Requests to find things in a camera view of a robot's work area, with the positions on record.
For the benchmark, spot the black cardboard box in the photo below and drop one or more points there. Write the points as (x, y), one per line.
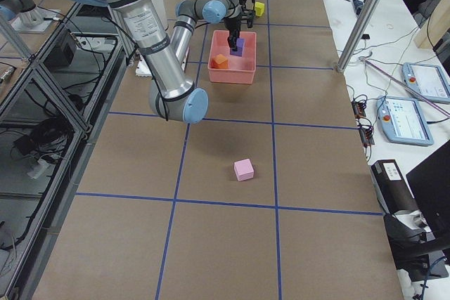
(392, 189)

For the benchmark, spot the pink plastic bin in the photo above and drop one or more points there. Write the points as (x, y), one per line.
(241, 69)

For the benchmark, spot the orange block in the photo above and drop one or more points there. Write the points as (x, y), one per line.
(220, 61)

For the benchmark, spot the black monitor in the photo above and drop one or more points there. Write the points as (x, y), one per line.
(429, 183)

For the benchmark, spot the pink block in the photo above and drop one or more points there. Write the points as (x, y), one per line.
(243, 169)

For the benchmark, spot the purple block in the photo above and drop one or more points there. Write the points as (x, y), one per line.
(238, 50)

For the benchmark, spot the far teach pendant tablet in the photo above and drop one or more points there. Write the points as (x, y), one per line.
(430, 81)

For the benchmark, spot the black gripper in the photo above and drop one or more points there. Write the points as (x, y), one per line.
(233, 26)

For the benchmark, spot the teach pendant tablet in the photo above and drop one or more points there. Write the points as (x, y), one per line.
(402, 121)
(430, 81)

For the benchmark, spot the aluminium frame post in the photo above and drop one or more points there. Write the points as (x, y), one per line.
(356, 34)

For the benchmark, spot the yellow block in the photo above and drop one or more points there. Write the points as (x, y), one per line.
(259, 9)

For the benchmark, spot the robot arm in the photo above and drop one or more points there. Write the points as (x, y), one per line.
(174, 95)

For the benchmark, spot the near teach pendant tablet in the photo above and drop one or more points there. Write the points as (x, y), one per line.
(402, 121)

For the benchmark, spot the metal rod white stand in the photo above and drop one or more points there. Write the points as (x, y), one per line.
(411, 91)

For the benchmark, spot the small circuit board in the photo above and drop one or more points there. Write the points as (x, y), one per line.
(359, 108)

